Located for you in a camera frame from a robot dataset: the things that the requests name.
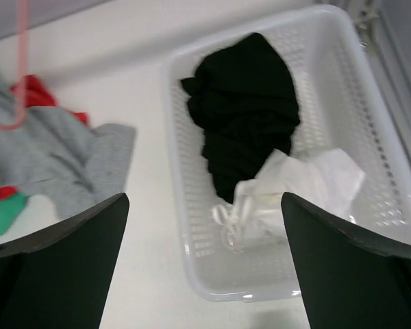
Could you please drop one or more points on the white plastic basket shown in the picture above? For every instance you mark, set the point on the white plastic basket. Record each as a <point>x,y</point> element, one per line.
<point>340,107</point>

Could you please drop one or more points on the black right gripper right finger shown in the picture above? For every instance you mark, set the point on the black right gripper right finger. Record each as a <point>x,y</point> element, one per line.
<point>349,277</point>

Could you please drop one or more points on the pink wire hanger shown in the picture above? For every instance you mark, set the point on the pink wire hanger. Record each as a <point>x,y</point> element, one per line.
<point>22,19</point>

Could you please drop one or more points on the grey tank top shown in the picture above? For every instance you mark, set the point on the grey tank top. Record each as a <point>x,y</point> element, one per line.
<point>108,167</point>

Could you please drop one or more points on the white tank top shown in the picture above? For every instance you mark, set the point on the white tank top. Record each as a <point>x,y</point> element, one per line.
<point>329,179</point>

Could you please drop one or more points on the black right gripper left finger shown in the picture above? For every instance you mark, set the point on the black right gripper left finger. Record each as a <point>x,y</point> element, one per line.
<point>59,277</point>

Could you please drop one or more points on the red tank top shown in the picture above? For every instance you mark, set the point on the red tank top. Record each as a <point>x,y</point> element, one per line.
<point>37,92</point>

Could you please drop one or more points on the black tank top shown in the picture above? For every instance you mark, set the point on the black tank top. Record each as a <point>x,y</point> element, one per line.
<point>243,98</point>

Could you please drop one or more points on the green tank top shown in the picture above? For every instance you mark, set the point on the green tank top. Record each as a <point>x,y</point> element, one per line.
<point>12,202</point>

